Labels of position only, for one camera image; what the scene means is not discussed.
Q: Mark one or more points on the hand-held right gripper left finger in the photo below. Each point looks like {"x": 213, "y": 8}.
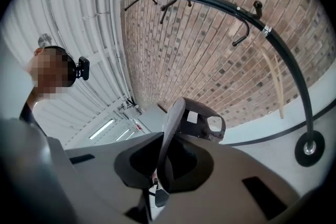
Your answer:
{"x": 105, "y": 186}

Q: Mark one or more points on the black head-worn camera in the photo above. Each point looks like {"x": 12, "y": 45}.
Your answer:
{"x": 84, "y": 68}

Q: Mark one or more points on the grey baseball cap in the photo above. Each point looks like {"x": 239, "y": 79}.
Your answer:
{"x": 173, "y": 123}

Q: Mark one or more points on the black coat rack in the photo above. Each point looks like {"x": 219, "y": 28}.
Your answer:
{"x": 300, "y": 157}

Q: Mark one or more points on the long ceiling light panel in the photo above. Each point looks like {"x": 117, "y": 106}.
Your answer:
{"x": 102, "y": 128}

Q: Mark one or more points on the short ceiling light panel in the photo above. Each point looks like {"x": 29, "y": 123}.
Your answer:
{"x": 123, "y": 134}

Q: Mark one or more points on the pale wooden hanger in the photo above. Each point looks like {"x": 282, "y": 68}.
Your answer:
{"x": 278, "y": 91}

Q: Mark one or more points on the round silver ceiling fixture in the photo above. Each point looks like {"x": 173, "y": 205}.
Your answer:
{"x": 44, "y": 40}

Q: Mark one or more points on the person's head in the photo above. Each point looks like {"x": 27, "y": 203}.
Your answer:
{"x": 50, "y": 73}

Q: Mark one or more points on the person's black shirt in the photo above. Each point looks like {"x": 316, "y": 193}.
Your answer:
{"x": 31, "y": 118}

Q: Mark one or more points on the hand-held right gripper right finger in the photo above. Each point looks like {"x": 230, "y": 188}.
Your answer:
{"x": 223, "y": 178}

